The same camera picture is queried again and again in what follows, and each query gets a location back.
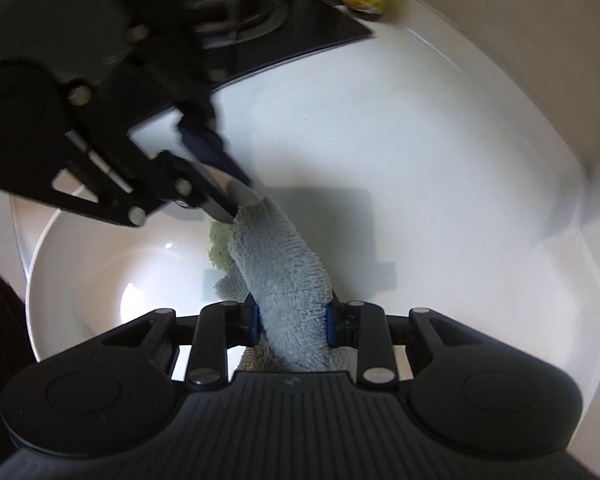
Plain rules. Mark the black glass cooktop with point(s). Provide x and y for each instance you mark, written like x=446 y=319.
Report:
x=305 y=35

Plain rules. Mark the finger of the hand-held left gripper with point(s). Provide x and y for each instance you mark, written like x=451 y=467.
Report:
x=207 y=147
x=180 y=187

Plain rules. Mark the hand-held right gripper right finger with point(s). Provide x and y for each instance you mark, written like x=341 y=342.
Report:
x=329 y=325

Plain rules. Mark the white bowl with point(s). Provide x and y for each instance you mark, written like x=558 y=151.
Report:
x=130 y=270

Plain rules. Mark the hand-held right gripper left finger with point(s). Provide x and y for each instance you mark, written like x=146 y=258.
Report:
x=253 y=322

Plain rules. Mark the grey green cloth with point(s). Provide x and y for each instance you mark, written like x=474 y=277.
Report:
x=280 y=285

